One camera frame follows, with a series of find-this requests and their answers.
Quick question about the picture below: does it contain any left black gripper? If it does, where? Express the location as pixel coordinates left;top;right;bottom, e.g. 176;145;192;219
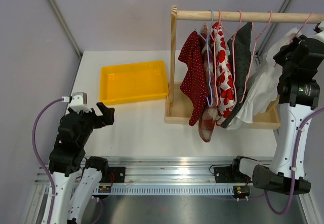
69;101;114;146

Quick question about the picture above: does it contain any white pleated skirt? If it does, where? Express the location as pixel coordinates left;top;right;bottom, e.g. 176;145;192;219
226;28;300;130

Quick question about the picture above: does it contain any dark grey dotted skirt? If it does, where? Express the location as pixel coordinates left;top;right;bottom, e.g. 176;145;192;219
221;22;252;128

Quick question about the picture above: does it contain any pink wire hanger grey skirt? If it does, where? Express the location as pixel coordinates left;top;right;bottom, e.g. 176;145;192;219
239;11;273;104

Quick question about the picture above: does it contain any pink wire hanger white skirt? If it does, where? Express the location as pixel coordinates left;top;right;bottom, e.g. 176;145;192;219
290;12;313;42

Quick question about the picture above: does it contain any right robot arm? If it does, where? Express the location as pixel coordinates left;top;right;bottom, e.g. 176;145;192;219
210;22;323;202

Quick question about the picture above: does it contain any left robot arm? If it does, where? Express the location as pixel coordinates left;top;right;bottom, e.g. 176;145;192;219
42;102;126;223

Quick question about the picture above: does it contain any white red floral skirt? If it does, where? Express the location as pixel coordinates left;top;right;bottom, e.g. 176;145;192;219
210;22;236;126

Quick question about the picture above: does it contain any dark red polka dot skirt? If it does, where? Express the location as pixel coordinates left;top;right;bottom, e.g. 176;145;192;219
178;31;208;126

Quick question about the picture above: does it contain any red plaid skirt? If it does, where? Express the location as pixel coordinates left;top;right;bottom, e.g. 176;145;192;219
198;23;217;142

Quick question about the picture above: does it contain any yellow plastic tray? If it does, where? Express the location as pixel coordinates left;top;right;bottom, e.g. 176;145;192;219
99;60;169;105

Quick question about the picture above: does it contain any wooden clothes rack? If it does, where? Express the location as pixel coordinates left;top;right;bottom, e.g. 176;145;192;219
165;5;323;125

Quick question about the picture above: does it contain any small circuit board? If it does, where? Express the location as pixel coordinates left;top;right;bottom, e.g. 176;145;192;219
98;185;111;193

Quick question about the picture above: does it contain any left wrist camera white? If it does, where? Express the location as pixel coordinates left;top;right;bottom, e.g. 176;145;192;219
61;92;91;113

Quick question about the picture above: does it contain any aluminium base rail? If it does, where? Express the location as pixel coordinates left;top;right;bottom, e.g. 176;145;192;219
32;156;274;186

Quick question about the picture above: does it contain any pink wire hanger floral skirt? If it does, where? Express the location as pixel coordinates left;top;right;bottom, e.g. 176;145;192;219
225;10;242;104

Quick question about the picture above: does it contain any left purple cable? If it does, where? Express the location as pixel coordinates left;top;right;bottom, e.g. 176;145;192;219
32;97;65;224

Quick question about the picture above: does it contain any purple cable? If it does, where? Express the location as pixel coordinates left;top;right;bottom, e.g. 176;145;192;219
32;97;65;224
263;107;324;215

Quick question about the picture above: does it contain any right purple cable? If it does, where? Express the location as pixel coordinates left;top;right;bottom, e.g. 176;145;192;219
263;107;324;215

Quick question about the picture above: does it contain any pink wire hanger plaid skirt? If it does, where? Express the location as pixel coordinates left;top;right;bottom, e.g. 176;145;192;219
214;10;222;106

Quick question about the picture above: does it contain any blue wire hanger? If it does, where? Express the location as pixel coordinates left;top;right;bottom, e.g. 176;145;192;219
193;9;216;107

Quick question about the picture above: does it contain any white slotted cable duct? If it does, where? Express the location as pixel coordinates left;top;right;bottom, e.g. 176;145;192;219
44;185;236;196

